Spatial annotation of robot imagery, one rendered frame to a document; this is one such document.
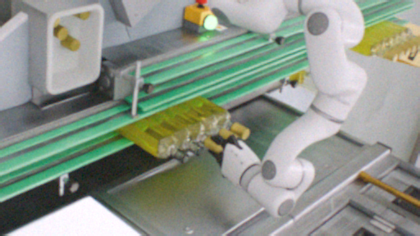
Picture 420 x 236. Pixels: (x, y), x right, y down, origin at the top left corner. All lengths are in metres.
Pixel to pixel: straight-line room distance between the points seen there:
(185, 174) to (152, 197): 0.15
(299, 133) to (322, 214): 0.42
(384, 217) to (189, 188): 0.55
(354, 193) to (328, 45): 0.66
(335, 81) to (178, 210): 0.56
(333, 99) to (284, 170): 0.19
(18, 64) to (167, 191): 0.52
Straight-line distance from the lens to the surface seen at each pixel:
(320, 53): 1.37
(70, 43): 1.63
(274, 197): 1.50
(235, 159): 1.60
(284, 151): 1.43
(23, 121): 1.61
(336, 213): 1.85
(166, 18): 1.96
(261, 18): 1.50
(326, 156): 2.07
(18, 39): 1.60
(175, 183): 1.74
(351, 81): 1.38
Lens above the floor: 1.97
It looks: 36 degrees down
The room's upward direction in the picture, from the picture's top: 120 degrees clockwise
